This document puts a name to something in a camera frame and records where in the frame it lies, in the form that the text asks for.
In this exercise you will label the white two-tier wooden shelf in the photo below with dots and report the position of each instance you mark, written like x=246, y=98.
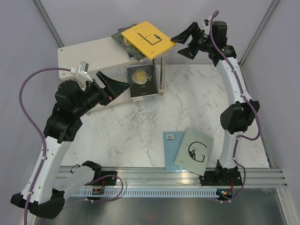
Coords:
x=109, y=57

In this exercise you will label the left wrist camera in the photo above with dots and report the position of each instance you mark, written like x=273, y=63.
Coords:
x=81, y=72

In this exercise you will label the left aluminium corner post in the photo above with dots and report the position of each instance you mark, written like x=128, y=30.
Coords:
x=47, y=21

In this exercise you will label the yellow booklet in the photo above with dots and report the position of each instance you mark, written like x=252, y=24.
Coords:
x=148, y=39

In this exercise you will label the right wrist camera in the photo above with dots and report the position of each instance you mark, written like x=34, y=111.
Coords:
x=206, y=24

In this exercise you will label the aluminium corner post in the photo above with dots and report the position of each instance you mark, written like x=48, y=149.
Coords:
x=263, y=23
x=47, y=21

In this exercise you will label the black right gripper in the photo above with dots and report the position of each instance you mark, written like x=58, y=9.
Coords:
x=192, y=29

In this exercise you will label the pale grey-green booklet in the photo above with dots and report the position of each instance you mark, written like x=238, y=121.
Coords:
x=194, y=151

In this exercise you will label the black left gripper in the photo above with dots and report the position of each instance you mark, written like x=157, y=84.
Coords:
x=115, y=87

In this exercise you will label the green Alice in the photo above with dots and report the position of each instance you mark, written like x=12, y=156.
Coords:
x=133, y=53

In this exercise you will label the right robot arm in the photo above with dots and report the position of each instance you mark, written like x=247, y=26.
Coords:
x=242, y=109

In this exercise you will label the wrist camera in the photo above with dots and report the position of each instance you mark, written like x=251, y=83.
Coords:
x=206, y=24
x=81, y=72

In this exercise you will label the right aluminium corner post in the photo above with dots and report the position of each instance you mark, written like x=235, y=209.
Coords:
x=263, y=23

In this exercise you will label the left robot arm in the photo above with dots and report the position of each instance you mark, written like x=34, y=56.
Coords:
x=42, y=196

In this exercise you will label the aluminium rail base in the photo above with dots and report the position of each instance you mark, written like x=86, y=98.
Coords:
x=127, y=136

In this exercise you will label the black Moon and Sixpence book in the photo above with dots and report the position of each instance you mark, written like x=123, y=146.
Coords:
x=148, y=68

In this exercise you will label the white slotted cable duct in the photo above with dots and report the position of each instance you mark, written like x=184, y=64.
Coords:
x=148, y=192

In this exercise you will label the light blue booklet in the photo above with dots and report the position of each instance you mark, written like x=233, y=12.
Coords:
x=172, y=143

